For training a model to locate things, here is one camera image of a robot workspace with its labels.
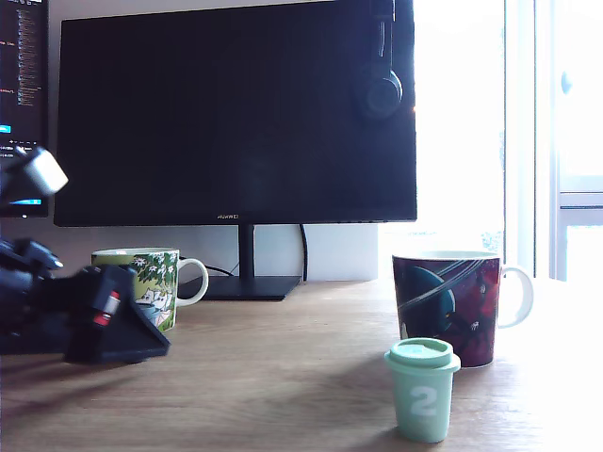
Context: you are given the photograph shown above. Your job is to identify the mint green capsule with numeral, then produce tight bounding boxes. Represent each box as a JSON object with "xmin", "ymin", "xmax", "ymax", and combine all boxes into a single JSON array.
[{"xmin": 383, "ymin": 337, "xmax": 462, "ymax": 444}]

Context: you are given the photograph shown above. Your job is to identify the green cartoon print mug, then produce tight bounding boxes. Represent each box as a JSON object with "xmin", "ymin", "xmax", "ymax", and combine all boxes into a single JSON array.
[{"xmin": 90, "ymin": 248, "xmax": 210, "ymax": 333}]

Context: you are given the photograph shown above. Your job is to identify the black monitor stand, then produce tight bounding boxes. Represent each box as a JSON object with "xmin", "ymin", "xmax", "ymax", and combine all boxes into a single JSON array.
[{"xmin": 177, "ymin": 223, "xmax": 302, "ymax": 302}]

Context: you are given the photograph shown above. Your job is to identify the large black monitor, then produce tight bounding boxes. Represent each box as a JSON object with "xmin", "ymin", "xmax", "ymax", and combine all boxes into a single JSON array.
[{"xmin": 53, "ymin": 0, "xmax": 418, "ymax": 228}]

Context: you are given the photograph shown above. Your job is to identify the monitor showing code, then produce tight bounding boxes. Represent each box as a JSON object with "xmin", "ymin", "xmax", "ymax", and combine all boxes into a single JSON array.
[{"xmin": 0, "ymin": 0, "xmax": 50, "ymax": 218}]

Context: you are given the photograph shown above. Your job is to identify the dark red print mug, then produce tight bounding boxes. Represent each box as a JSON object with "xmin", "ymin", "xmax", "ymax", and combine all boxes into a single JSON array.
[{"xmin": 391, "ymin": 250, "xmax": 536, "ymax": 370}]

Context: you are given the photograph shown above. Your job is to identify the black headphones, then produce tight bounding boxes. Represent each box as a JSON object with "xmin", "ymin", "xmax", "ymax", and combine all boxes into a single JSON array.
[{"xmin": 348, "ymin": 0, "xmax": 405, "ymax": 124}]

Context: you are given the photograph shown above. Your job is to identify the thin black cable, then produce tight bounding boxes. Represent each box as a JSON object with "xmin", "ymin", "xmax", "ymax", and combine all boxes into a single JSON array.
[{"xmin": 204, "ymin": 263, "xmax": 241, "ymax": 279}]

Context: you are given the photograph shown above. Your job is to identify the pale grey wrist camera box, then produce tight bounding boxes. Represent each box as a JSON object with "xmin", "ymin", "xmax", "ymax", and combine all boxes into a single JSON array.
[{"xmin": 0, "ymin": 146, "xmax": 70, "ymax": 208}]

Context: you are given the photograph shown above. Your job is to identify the black monitor cable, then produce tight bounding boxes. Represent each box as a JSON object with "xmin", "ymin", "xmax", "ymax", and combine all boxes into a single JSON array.
[{"xmin": 299, "ymin": 223, "xmax": 310, "ymax": 283}]

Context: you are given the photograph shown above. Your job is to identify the white window frame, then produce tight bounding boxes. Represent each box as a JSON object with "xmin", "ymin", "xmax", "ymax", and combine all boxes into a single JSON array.
[{"xmin": 503, "ymin": 0, "xmax": 603, "ymax": 283}]

